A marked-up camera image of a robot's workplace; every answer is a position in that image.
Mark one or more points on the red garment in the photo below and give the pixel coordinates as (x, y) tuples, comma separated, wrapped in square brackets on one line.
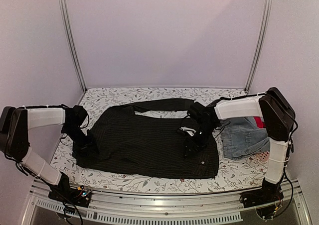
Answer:
[(259, 122)]

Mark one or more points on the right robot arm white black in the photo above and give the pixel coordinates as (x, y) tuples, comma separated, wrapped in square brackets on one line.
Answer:
[(275, 111)]

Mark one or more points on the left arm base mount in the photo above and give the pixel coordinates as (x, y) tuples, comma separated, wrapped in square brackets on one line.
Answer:
[(74, 196)]

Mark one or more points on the front aluminium rail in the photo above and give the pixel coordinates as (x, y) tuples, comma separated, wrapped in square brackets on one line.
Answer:
[(127, 208)]

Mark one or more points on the light blue denim jeans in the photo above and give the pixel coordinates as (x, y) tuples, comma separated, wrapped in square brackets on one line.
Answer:
[(241, 138)]

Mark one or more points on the aluminium frame post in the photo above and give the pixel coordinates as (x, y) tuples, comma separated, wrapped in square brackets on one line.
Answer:
[(260, 41), (71, 44)]

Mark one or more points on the pink perforated laundry basket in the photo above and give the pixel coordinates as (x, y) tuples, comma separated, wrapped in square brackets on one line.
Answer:
[(263, 156)]

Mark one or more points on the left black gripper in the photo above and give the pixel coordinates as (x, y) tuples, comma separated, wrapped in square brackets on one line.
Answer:
[(89, 144)]

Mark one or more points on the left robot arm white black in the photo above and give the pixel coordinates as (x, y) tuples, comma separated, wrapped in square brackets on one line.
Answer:
[(20, 125)]

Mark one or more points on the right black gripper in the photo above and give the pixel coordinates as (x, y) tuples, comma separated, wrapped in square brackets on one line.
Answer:
[(196, 144)]

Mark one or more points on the right aluminium frame post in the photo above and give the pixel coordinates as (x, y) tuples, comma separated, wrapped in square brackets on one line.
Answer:
[(260, 41)]

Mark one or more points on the black pinstriped shirt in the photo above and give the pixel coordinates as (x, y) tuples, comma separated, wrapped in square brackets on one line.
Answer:
[(129, 142)]

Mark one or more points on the floral patterned table mat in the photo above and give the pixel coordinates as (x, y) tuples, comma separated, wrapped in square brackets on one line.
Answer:
[(232, 175)]

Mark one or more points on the left aluminium frame post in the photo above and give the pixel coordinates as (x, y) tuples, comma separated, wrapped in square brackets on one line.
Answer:
[(71, 44)]

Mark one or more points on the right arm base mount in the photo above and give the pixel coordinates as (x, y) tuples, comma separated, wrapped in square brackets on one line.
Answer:
[(266, 201)]

